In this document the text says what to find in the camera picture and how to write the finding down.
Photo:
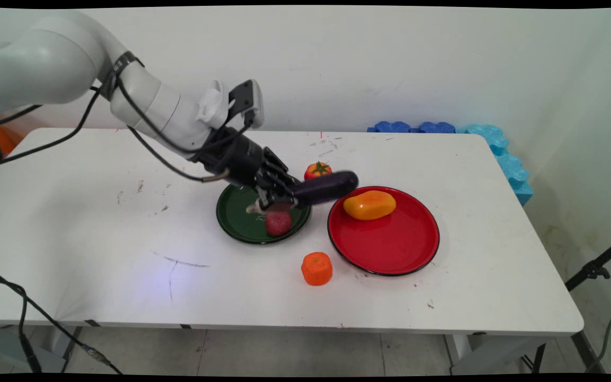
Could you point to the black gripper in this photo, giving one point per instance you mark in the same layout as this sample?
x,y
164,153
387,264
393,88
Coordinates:
x,y
236,156

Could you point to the purple toy eggplant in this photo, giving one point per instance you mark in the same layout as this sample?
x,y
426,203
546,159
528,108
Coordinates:
x,y
326,187

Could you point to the orange object behind arm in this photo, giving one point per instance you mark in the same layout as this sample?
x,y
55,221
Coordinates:
x,y
0,140

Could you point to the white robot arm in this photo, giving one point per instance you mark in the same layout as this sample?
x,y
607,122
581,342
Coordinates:
x,y
61,63

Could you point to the red toy strawberry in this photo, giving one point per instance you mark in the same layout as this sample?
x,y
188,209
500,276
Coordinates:
x,y
278,224

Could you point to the red toy tomato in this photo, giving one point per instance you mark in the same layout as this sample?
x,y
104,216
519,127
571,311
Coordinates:
x,y
316,170

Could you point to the dark green plate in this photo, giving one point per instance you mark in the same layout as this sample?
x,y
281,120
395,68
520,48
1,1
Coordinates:
x,y
239,220

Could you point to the orange toy tangerine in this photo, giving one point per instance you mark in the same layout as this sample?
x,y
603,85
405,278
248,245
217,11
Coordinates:
x,y
317,269

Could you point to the yellow orange toy mango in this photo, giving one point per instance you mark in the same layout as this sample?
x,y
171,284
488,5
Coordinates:
x,y
370,205

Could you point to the red plate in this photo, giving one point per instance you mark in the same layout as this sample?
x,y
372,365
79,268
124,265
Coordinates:
x,y
385,239

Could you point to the dark blue foam piece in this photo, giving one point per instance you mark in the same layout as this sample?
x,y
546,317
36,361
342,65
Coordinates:
x,y
390,127
435,127

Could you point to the light blue foam piece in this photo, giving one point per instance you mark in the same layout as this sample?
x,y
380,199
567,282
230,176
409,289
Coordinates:
x,y
507,162

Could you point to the black tripod stand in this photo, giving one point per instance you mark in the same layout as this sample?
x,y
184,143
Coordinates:
x,y
594,268

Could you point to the black table leg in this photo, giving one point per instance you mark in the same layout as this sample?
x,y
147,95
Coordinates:
x,y
584,350

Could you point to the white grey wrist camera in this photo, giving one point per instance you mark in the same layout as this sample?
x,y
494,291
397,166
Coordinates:
x,y
244,103

